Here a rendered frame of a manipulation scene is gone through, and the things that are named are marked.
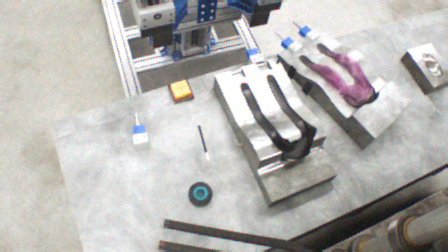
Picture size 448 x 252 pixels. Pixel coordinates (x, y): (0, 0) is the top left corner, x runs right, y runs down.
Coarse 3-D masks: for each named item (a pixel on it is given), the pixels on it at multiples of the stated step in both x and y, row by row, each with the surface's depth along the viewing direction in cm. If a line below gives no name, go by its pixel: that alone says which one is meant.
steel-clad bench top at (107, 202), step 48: (384, 48) 169; (144, 96) 148; (432, 96) 160; (96, 144) 138; (192, 144) 141; (336, 144) 145; (384, 144) 147; (432, 144) 149; (96, 192) 130; (144, 192) 132; (240, 192) 134; (336, 192) 137; (384, 192) 138; (96, 240) 123; (144, 240) 125; (192, 240) 126
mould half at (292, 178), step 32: (256, 64) 148; (224, 96) 141; (256, 96) 142; (288, 96) 143; (256, 128) 134; (288, 128) 132; (320, 128) 133; (256, 160) 129; (320, 160) 135; (288, 192) 129
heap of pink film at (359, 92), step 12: (336, 60) 151; (348, 60) 149; (324, 72) 147; (336, 72) 147; (348, 72) 149; (360, 72) 149; (336, 84) 144; (348, 84) 147; (360, 84) 146; (348, 96) 145; (360, 96) 145
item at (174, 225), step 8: (160, 224) 125; (168, 224) 124; (176, 224) 124; (184, 224) 124; (192, 224) 124; (192, 232) 123; (200, 232) 122; (208, 232) 121; (216, 232) 121; (224, 232) 120; (232, 232) 120; (240, 232) 120; (232, 240) 120; (240, 240) 119; (248, 240) 118; (256, 240) 118; (264, 240) 117; (272, 240) 117
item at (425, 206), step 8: (440, 192) 141; (424, 200) 139; (432, 200) 140; (440, 200) 140; (408, 208) 138; (416, 208) 138; (424, 208) 138; (432, 208) 138; (392, 216) 136; (376, 224) 134; (384, 224) 134; (360, 232) 133; (368, 232) 133; (376, 232) 133; (384, 232) 133; (344, 240) 131; (328, 248) 129; (344, 248) 130
